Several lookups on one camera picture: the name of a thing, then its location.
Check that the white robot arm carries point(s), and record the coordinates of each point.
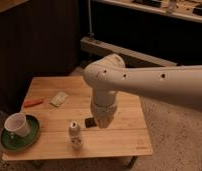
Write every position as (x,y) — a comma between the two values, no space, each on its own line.
(178,85)

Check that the white rectangular packet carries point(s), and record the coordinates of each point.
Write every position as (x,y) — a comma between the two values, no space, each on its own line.
(59,99)

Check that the white paper cup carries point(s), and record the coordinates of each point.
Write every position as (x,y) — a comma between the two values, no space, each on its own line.
(17,124)

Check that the small white bottle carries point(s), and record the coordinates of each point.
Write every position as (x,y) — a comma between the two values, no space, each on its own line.
(75,135)

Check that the metal beam rail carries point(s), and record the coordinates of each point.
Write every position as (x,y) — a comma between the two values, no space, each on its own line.
(132,58)

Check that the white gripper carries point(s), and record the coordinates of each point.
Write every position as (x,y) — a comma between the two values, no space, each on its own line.
(103,116)

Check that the background shelf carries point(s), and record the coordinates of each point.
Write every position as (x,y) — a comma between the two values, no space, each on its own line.
(180,9)

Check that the black phone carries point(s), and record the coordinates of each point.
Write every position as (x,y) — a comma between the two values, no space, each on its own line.
(90,122)

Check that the wooden table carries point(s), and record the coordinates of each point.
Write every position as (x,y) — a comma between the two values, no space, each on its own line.
(126,136)

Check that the green plate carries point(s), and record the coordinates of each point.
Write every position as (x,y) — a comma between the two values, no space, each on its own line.
(14,143)

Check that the orange marker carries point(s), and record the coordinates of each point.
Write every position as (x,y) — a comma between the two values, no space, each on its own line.
(31,103)

